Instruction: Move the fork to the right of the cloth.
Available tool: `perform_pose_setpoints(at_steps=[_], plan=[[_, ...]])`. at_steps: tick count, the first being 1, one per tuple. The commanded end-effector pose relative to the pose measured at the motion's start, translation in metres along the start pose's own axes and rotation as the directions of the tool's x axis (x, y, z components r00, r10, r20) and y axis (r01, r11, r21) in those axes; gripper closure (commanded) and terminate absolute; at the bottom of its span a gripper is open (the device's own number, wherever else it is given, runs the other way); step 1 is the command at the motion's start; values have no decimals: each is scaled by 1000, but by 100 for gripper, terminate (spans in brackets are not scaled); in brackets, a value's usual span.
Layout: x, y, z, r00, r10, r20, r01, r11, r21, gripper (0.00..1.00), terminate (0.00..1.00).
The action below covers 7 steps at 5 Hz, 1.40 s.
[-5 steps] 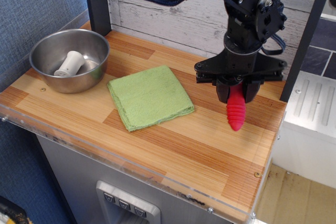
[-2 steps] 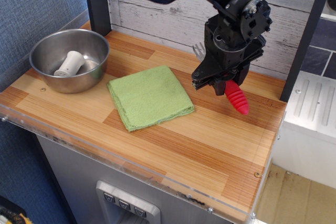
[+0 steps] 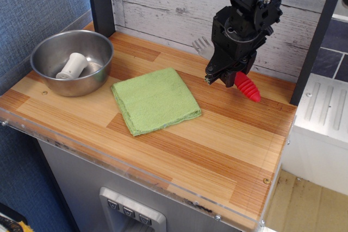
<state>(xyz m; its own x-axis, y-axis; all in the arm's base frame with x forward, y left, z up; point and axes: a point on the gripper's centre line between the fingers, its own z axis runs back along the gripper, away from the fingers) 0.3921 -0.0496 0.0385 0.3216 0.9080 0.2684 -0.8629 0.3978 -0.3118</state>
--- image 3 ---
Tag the black left frame post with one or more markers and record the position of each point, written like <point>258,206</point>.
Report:
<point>103,17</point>

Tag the clear acrylic table edge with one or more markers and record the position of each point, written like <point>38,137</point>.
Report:
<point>218,165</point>

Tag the stainless steel bowl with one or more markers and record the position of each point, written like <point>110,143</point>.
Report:
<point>50,56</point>

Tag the green folded cloth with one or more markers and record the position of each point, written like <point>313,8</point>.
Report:
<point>155,101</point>

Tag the red handled metal fork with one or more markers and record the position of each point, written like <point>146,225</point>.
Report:
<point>242,81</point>

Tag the black frame post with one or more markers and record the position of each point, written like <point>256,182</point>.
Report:
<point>103,17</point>
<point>315,44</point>

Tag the white ridged sink unit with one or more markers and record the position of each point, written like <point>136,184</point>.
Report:
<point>317,144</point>

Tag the black right frame post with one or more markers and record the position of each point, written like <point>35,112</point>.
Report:
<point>315,44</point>

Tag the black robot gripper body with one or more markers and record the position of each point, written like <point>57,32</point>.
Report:
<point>229,46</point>

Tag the silver dispenser button panel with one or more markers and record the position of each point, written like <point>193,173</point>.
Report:
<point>125,214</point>

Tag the white salt shaker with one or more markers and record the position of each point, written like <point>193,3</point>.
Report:
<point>74,67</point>

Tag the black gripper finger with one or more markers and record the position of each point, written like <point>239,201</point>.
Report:
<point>246,62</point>
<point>228,77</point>

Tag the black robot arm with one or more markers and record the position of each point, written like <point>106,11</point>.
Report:
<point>238,30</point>

